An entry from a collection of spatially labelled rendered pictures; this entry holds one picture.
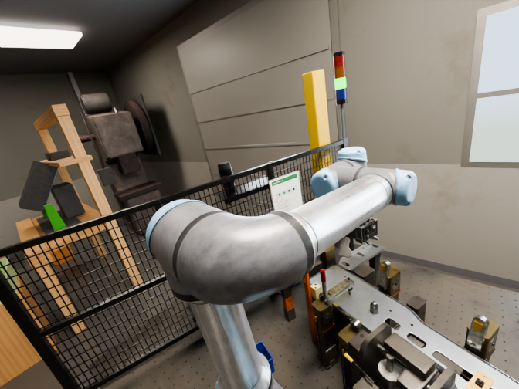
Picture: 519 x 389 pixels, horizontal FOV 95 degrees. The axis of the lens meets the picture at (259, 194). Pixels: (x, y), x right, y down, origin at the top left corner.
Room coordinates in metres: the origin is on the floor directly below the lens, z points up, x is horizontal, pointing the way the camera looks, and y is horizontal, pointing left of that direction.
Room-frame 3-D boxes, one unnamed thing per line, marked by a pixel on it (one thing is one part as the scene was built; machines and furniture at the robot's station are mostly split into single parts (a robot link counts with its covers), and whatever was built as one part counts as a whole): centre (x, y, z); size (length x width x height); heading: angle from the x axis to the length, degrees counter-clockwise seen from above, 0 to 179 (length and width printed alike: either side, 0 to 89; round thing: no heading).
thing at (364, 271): (1.00, -0.47, 0.84); 0.12 x 0.07 x 0.28; 116
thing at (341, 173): (0.56, -0.20, 1.65); 0.11 x 0.11 x 0.08; 38
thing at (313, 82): (1.62, -0.47, 1.00); 0.18 x 0.18 x 2.00; 26
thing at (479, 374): (0.42, -0.52, 1.01); 0.08 x 0.04 x 0.01; 115
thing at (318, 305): (0.76, -0.15, 0.87); 0.10 x 0.07 x 0.35; 116
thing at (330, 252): (1.14, -0.31, 0.88); 0.08 x 0.08 x 0.36; 26
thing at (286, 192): (1.38, -0.16, 1.30); 0.23 x 0.02 x 0.31; 116
